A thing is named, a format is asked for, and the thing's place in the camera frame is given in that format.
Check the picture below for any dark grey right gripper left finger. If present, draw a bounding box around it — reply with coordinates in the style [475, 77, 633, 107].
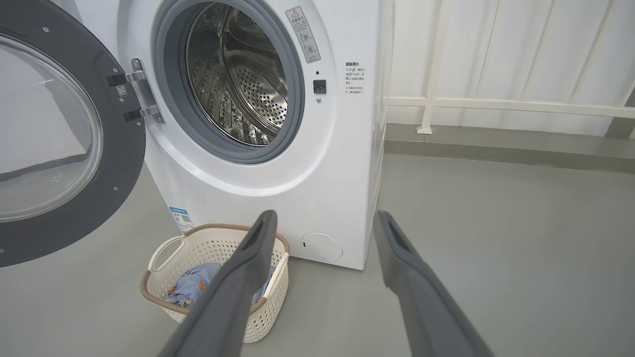
[159, 210, 278, 357]

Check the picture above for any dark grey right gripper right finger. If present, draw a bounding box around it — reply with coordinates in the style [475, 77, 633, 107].
[373, 211, 494, 357]

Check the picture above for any blue bear print garment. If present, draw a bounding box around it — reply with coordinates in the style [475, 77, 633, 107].
[164, 263, 224, 308]
[251, 265, 276, 304]

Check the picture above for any black round glass washer door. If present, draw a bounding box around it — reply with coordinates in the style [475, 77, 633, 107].
[0, 0, 146, 267]

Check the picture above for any white front-load washing machine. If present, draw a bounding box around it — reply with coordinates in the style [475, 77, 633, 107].
[60, 0, 395, 271]

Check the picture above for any grey rubber door gasket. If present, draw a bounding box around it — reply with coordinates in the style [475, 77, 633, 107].
[151, 0, 306, 164]

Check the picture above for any stainless steel washing machine drum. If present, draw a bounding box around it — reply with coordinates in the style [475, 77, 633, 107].
[186, 2, 288, 147]

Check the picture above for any metal door hinge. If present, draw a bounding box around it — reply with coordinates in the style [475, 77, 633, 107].
[107, 59, 164, 123]

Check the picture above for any white perforated basket brown rim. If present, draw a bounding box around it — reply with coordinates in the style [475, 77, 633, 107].
[140, 223, 290, 344]

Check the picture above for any blue energy label sticker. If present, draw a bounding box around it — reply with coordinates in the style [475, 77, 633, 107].
[169, 206, 195, 234]

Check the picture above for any round white filter cover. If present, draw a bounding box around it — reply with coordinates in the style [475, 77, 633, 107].
[301, 232, 343, 262]

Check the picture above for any white metal railing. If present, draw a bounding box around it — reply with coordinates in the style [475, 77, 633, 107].
[384, 0, 635, 135]

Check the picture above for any grey warning sticker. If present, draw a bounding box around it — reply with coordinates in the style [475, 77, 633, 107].
[285, 6, 321, 63]

